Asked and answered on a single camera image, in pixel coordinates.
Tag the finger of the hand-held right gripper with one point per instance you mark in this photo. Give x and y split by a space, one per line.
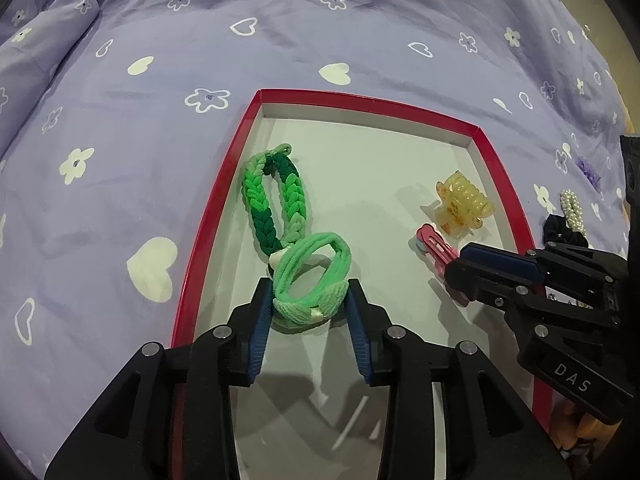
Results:
480 285
505 262

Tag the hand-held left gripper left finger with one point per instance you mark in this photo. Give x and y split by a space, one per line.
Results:
257 332

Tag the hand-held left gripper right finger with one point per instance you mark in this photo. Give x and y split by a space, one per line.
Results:
360 332

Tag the black scrunchie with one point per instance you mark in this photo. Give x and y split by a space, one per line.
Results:
555 227

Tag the pink hair clip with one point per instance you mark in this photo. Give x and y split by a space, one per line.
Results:
432 245

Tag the red shallow cardboard tray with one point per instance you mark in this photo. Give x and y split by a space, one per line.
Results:
350 170

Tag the yellow translucent claw clip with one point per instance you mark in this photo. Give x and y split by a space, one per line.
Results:
457 199

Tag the purple flower hair accessory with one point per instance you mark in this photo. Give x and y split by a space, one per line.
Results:
589 172

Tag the purple floral bedsheet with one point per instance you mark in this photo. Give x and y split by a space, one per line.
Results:
150 85

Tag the purple floral duvet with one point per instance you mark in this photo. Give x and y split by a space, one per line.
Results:
35 55

